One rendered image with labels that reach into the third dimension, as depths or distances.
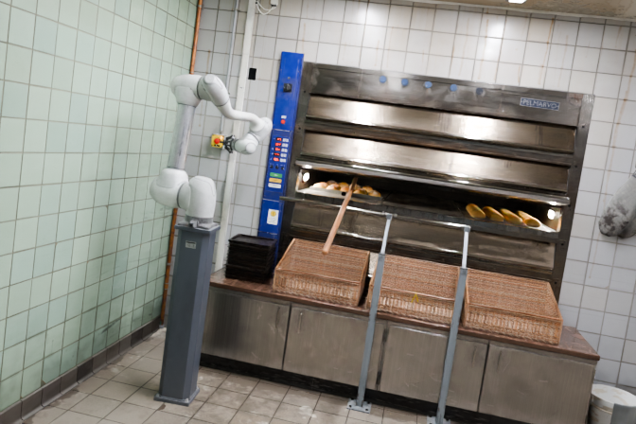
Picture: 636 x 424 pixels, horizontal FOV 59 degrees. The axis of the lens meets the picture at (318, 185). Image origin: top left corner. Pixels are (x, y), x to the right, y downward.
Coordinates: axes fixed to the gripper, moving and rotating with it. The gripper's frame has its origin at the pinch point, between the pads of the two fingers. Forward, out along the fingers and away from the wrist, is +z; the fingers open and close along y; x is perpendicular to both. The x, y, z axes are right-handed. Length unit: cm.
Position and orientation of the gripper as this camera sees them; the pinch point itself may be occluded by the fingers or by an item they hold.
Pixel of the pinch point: (223, 142)
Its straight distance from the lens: 399.3
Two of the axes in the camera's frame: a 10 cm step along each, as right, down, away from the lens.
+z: -5.6, -1.4, 8.2
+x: 8.2, 0.7, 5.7
